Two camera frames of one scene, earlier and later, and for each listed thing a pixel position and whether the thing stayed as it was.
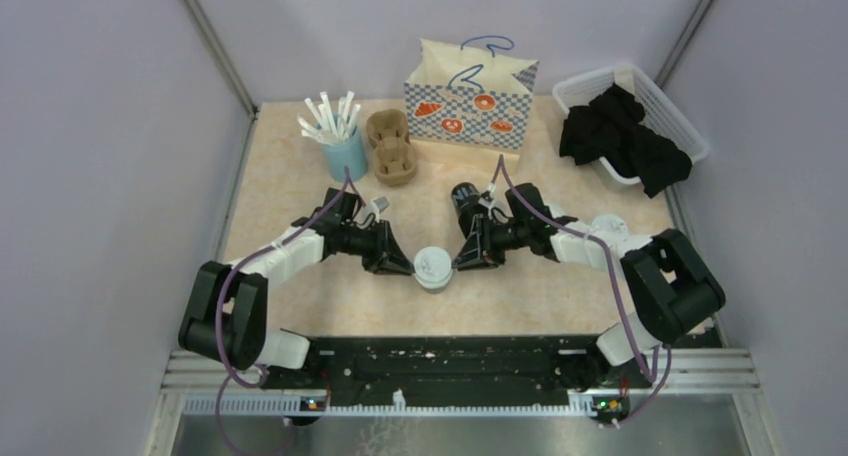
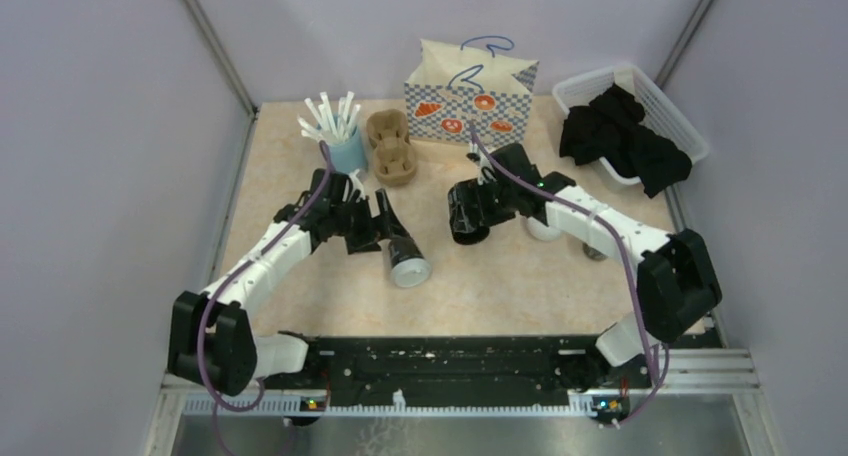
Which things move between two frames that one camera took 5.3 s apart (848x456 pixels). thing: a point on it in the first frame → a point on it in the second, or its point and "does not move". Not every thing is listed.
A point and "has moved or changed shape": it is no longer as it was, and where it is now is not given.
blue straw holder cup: x=349 y=155 does not move
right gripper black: x=474 y=254 → x=490 y=181
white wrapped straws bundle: x=328 y=129 does not move
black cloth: x=607 y=128 does not move
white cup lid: x=432 y=267 has moved or changed shape
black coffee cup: x=435 y=291 → x=403 y=247
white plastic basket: x=659 y=113 does not move
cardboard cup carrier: x=395 y=158 does not move
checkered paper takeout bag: x=463 y=95 does not move
